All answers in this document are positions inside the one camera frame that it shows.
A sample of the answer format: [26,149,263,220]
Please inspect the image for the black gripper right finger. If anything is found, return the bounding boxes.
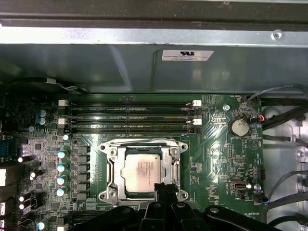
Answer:
[166,184,282,231]

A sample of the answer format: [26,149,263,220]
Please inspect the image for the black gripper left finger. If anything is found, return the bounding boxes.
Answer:
[69,182,168,231]

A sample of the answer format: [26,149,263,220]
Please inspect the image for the silver CPU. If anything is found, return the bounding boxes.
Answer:
[119,152,167,193]

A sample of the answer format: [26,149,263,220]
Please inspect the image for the metal socket cover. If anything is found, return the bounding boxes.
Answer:
[112,144,180,201]

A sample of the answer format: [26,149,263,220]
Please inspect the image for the CPU socket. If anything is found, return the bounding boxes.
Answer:
[99,137,189,205]

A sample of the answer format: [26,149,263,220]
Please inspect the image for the RAM slot black clips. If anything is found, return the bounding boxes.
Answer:
[66,107,202,116]
[64,125,196,135]

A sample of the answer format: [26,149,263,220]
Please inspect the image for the RAM slot white clips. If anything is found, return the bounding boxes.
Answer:
[58,99,203,108]
[58,117,203,126]

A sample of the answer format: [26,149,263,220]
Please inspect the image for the green motherboard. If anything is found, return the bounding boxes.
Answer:
[0,93,263,231]

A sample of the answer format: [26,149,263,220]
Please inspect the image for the silver coin battery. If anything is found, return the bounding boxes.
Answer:
[230,119,250,137]

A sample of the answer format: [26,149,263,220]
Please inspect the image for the black PC case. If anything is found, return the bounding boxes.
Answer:
[0,0,308,231]

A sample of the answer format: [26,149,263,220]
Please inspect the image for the white label sticker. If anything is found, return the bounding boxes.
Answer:
[161,50,215,62]

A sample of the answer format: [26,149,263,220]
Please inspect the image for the thick black cable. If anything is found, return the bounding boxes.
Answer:
[262,134,299,145]
[261,105,308,130]
[261,191,308,231]

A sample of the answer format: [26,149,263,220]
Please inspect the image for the thin black wire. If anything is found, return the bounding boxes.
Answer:
[247,83,308,114]

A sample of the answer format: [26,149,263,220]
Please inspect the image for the black sleeved cable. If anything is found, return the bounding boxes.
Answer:
[0,76,90,95]

